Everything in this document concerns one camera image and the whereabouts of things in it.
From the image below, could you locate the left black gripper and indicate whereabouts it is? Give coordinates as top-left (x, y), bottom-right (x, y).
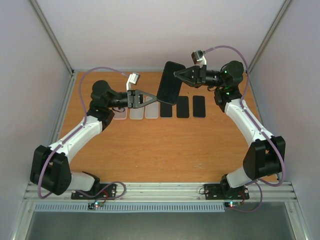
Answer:
top-left (107, 90), bottom-right (159, 110)

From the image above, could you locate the white phone case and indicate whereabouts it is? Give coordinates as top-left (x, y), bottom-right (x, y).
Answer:
top-left (145, 101), bottom-right (159, 119)
top-left (129, 107), bottom-right (145, 120)

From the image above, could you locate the black smartphone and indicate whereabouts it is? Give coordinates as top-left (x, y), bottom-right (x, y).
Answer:
top-left (160, 102), bottom-right (173, 119)

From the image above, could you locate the phone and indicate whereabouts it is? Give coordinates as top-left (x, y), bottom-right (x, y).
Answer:
top-left (156, 61), bottom-right (186, 105)
top-left (192, 95), bottom-right (206, 118)
top-left (176, 96), bottom-right (190, 118)

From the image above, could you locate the pink phone case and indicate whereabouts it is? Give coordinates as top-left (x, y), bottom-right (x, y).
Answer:
top-left (113, 110), bottom-right (128, 120)

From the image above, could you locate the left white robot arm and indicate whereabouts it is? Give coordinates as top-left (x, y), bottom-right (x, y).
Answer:
top-left (30, 80), bottom-right (157, 199)

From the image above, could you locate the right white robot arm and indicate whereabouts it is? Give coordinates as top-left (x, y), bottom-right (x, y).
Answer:
top-left (173, 60), bottom-right (286, 199)

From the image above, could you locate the left circuit board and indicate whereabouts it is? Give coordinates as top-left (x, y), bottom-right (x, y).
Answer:
top-left (87, 201), bottom-right (104, 210)

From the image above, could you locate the circuit board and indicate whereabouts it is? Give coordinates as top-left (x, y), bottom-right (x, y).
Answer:
top-left (87, 201), bottom-right (104, 210)
top-left (224, 200), bottom-right (245, 208)

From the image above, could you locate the right circuit board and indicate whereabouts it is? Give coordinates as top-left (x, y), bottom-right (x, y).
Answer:
top-left (224, 200), bottom-right (245, 208)

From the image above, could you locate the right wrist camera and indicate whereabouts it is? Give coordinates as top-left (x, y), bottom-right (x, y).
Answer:
top-left (191, 50), bottom-right (207, 66)

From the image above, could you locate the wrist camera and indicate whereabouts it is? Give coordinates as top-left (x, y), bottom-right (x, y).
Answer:
top-left (191, 50), bottom-right (207, 66)
top-left (126, 72), bottom-right (140, 91)

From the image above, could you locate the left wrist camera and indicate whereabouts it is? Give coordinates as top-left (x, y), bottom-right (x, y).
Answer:
top-left (126, 72), bottom-right (140, 91)

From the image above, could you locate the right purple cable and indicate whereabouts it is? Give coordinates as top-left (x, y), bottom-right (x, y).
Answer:
top-left (203, 45), bottom-right (287, 213)

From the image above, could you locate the purple cable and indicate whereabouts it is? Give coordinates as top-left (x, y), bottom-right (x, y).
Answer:
top-left (203, 45), bottom-right (287, 213)
top-left (37, 66), bottom-right (127, 200)

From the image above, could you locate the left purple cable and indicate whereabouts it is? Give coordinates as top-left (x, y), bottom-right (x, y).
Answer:
top-left (37, 66), bottom-right (127, 200)

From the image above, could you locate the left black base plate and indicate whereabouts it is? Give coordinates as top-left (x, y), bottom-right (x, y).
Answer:
top-left (70, 183), bottom-right (117, 200)

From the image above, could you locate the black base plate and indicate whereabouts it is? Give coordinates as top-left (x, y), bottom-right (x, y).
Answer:
top-left (203, 183), bottom-right (250, 201)
top-left (70, 183), bottom-right (117, 200)

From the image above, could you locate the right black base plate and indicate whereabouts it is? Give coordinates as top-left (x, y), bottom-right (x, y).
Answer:
top-left (203, 183), bottom-right (250, 201)

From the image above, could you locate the aluminium front rail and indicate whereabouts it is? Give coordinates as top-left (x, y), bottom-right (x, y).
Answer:
top-left (23, 181), bottom-right (298, 202)

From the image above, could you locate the grey slotted cable duct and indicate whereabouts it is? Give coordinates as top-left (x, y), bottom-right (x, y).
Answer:
top-left (34, 202), bottom-right (225, 213)

